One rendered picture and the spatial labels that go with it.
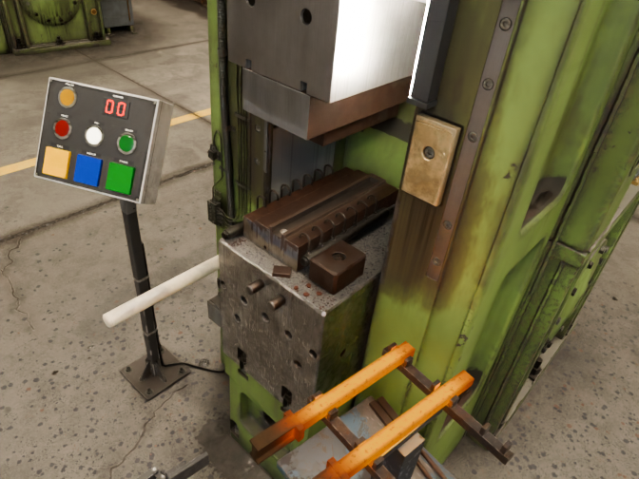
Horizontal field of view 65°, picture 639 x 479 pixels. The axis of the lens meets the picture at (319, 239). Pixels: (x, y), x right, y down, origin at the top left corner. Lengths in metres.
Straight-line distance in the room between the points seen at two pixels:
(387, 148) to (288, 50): 0.61
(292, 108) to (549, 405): 1.77
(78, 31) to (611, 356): 5.46
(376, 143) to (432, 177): 0.55
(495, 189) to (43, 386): 1.87
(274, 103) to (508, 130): 0.47
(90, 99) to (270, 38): 0.63
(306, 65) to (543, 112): 0.43
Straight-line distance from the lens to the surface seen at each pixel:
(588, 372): 2.64
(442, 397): 1.05
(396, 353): 1.09
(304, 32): 1.00
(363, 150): 1.61
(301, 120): 1.05
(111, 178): 1.47
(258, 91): 1.13
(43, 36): 6.03
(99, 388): 2.25
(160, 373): 2.19
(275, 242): 1.27
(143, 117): 1.44
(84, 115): 1.54
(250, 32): 1.11
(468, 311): 1.18
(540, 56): 0.93
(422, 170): 1.05
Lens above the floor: 1.73
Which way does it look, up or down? 36 degrees down
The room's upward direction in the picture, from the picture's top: 6 degrees clockwise
